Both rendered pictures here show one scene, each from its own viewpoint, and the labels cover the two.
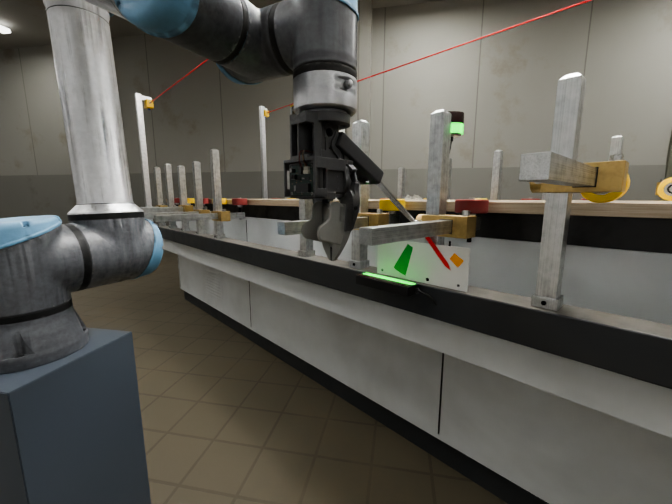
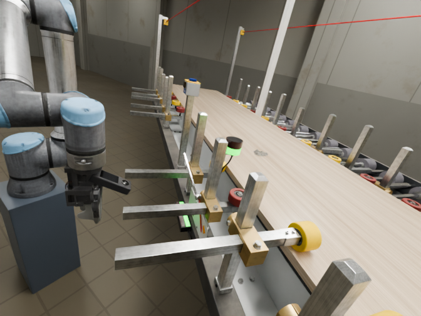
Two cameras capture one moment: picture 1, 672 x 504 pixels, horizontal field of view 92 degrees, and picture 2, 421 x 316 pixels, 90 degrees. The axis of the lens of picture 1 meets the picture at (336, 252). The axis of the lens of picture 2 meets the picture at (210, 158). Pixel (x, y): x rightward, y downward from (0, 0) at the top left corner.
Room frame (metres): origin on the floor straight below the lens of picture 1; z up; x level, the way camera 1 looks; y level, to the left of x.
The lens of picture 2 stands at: (0.16, -0.46, 1.35)
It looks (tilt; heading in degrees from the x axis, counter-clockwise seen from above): 25 degrees down; 21
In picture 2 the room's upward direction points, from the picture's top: 12 degrees clockwise
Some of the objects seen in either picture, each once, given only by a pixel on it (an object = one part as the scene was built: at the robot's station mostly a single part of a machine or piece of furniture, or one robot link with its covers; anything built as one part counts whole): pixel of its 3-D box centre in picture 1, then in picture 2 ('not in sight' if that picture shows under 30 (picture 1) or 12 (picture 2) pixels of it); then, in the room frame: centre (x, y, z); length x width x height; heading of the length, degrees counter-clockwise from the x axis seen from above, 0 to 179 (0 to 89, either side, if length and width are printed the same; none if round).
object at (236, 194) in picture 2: (470, 220); (236, 204); (0.84, -0.35, 0.85); 0.08 x 0.08 x 0.11
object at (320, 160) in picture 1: (321, 159); (86, 182); (0.48, 0.02, 0.97); 0.09 x 0.08 x 0.12; 134
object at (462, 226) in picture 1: (444, 225); (210, 204); (0.78, -0.26, 0.84); 0.13 x 0.06 x 0.05; 44
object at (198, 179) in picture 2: (365, 221); (194, 172); (0.96, -0.09, 0.84); 0.13 x 0.06 x 0.05; 44
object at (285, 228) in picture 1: (347, 224); (175, 173); (0.88, -0.03, 0.84); 0.43 x 0.03 x 0.04; 134
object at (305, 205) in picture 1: (305, 193); (185, 133); (1.16, 0.11, 0.92); 0.05 x 0.04 x 0.45; 44
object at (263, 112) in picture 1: (265, 163); (232, 69); (3.41, 0.72, 1.25); 0.09 x 0.08 x 1.10; 44
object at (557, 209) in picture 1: (557, 212); (235, 246); (0.61, -0.42, 0.88); 0.03 x 0.03 x 0.48; 44
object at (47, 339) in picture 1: (27, 327); (31, 178); (0.62, 0.63, 0.65); 0.19 x 0.19 x 0.10
